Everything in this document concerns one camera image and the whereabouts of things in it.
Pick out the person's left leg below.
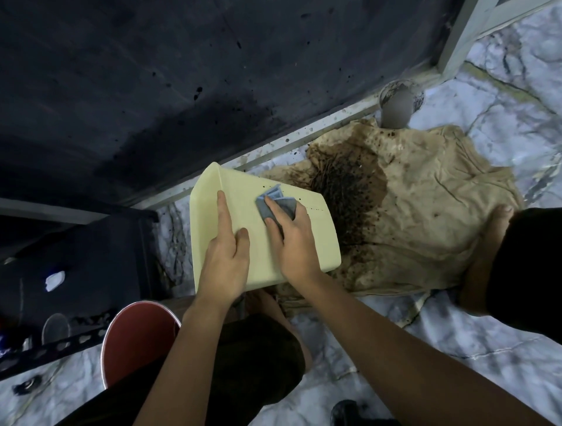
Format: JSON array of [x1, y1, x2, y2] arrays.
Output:
[[244, 289, 313, 382]]

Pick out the blue-grey wiping cloth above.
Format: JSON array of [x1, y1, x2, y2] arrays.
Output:
[[256, 184, 298, 222]]

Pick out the black slipper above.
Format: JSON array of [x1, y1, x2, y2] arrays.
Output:
[[330, 399, 389, 426]]

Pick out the person's left hand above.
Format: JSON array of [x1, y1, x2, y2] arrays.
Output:
[[193, 190, 251, 308]]

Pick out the person's left forearm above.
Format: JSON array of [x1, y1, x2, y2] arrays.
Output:
[[132, 295, 244, 426]]

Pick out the black metal rack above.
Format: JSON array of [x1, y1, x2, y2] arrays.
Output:
[[0, 206, 161, 380]]

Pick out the small dark metal part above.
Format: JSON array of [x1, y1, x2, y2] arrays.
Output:
[[12, 375, 43, 396]]

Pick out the person's right hand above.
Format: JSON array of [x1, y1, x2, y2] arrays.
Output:
[[263, 200, 325, 286]]

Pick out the white metal floor rail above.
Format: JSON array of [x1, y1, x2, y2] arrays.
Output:
[[129, 59, 444, 211]]

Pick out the red plastic stool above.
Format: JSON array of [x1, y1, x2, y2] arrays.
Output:
[[101, 300, 181, 389]]

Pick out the pile of dark wet debris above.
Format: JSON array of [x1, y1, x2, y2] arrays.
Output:
[[307, 145, 389, 246]]

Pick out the black shorts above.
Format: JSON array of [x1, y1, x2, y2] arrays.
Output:
[[57, 207, 562, 426]]

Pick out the clear glass cup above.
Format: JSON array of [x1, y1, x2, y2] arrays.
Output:
[[42, 313, 72, 352]]

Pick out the cream plastic container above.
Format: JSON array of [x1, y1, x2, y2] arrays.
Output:
[[189, 162, 342, 294]]

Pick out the person's leg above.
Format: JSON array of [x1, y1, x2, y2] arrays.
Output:
[[458, 204, 515, 317], [244, 289, 313, 382]]

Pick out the person's right leg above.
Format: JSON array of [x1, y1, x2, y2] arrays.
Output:
[[458, 204, 515, 317]]

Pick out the white door frame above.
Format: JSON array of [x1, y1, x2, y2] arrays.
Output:
[[437, 0, 562, 80]]

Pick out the stained beige floor cloth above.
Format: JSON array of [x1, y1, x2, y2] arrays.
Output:
[[259, 118, 525, 327]]

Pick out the person's right forearm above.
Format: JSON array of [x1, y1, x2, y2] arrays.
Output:
[[285, 271, 555, 426]]

